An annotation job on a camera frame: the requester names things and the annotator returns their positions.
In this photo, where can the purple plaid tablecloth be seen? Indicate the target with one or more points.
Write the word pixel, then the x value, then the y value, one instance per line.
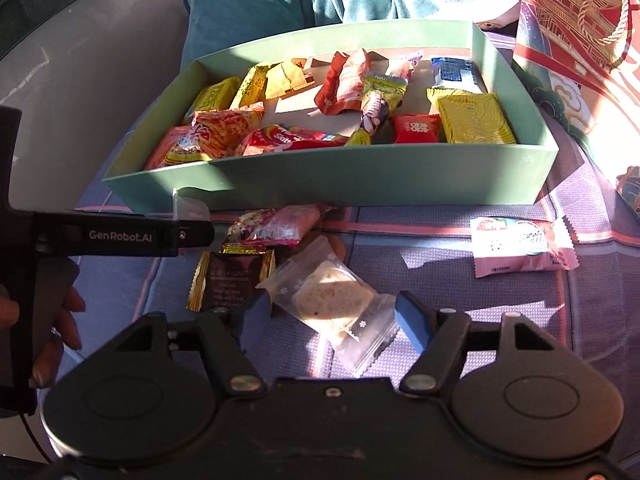
pixel 423 245

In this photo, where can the clear bag rice cracker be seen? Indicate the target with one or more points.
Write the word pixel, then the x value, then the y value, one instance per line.
pixel 323 293

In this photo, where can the pink white snack packet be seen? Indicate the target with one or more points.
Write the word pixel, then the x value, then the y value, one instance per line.
pixel 510 245

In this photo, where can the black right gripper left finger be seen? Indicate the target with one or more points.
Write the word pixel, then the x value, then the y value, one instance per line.
pixel 227 334

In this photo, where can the red gift bag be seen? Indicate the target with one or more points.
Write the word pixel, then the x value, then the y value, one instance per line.
pixel 579 61

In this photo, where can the yellow Winsun packet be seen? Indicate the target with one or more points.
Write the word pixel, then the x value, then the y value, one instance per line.
pixel 470 118

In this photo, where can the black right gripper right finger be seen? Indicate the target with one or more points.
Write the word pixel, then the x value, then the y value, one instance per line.
pixel 439 336

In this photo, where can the person's left hand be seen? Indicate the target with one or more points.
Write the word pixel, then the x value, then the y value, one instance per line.
pixel 63 333

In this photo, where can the orange striped rice cracker packet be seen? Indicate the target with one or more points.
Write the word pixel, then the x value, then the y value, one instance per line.
pixel 214 135

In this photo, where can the yellow green candy packet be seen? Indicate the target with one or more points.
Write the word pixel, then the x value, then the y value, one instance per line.
pixel 381 95

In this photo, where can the small red packet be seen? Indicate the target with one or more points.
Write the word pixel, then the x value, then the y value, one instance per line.
pixel 416 128

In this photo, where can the orange yellow snack packet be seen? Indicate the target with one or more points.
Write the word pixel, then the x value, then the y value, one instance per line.
pixel 287 77

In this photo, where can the dark red chocolate packet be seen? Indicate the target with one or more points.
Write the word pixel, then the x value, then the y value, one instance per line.
pixel 228 278

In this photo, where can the red floral candy packet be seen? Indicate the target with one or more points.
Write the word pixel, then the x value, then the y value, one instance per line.
pixel 251 232

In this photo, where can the yellow biscuit packet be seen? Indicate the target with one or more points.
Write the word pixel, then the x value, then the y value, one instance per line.
pixel 252 88
pixel 215 97

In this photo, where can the red Skittles packet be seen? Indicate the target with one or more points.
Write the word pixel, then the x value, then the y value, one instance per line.
pixel 277 139

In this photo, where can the blue white snack packet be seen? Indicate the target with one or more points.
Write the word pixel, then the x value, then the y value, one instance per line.
pixel 455 73

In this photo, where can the red orange wrapper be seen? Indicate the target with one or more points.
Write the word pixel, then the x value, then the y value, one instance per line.
pixel 342 88

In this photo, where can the orange flat packet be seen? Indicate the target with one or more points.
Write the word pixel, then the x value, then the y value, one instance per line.
pixel 167 142

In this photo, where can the pink candy packet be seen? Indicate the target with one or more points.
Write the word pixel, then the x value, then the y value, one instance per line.
pixel 289 225

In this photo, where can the green cardboard box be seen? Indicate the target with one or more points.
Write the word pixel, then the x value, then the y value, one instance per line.
pixel 350 174

